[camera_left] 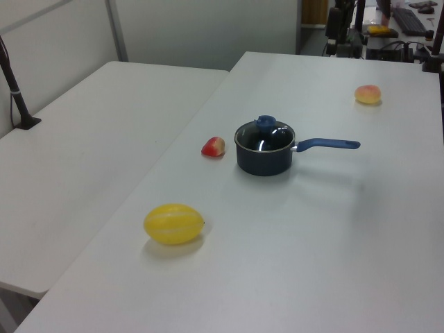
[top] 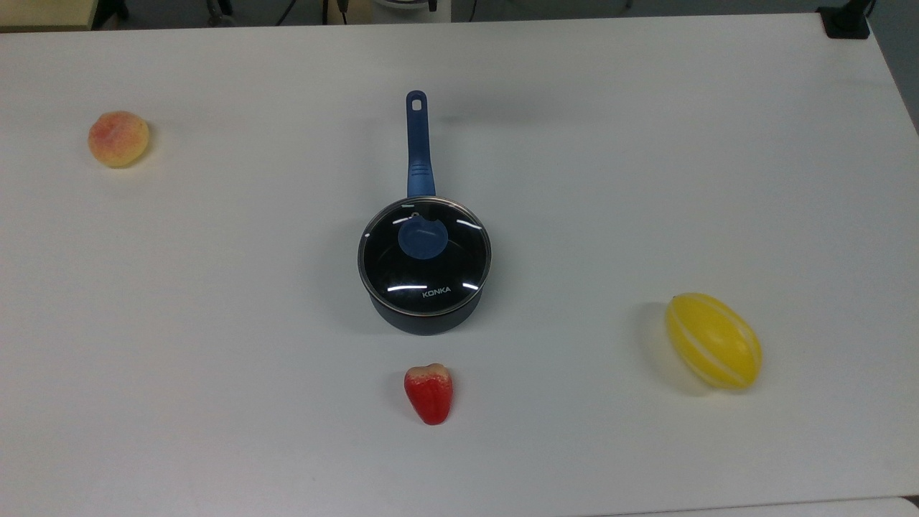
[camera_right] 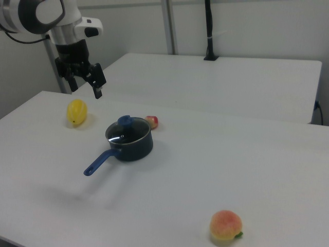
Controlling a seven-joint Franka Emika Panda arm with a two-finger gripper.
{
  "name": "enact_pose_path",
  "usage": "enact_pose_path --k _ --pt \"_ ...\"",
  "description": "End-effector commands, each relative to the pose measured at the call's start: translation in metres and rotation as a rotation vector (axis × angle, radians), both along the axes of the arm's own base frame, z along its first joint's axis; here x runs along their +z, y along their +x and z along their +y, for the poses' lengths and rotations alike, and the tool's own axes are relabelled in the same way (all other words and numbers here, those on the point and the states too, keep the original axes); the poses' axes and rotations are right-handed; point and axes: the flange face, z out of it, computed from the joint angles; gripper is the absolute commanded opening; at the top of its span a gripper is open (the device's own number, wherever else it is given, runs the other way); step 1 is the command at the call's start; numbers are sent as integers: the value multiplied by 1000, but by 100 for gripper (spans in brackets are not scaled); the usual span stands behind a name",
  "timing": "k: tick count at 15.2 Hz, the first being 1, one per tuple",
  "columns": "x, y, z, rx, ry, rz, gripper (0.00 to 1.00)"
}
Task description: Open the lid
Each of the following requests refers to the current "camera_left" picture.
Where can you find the glass lid with blue knob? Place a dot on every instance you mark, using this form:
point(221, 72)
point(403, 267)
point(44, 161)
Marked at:
point(265, 122)

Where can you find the dark blue saucepan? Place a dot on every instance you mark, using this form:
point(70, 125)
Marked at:
point(263, 163)

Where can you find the yellow striped melon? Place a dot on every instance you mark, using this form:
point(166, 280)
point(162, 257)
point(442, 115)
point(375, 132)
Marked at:
point(173, 224)

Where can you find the orange pink peach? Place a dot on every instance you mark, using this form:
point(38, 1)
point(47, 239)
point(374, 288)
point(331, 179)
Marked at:
point(367, 94)

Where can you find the black equipment block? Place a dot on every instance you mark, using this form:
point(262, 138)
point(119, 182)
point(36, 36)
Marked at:
point(350, 46)

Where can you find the tan wooden panel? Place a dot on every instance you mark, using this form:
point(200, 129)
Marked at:
point(315, 12)

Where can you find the black upright box device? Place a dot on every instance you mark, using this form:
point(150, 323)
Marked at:
point(334, 22)

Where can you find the thin black upright pole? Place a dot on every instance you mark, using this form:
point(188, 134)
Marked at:
point(359, 15)

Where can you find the yellow box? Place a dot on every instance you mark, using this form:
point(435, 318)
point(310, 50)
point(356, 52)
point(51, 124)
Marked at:
point(378, 30)

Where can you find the black pole with white band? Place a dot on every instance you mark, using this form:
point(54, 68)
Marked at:
point(18, 98)

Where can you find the black pole with clamp base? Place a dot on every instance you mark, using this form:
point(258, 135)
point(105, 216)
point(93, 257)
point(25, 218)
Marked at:
point(433, 60)

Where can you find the black keyboard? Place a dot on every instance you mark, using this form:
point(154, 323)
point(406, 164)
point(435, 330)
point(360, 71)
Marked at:
point(409, 20)

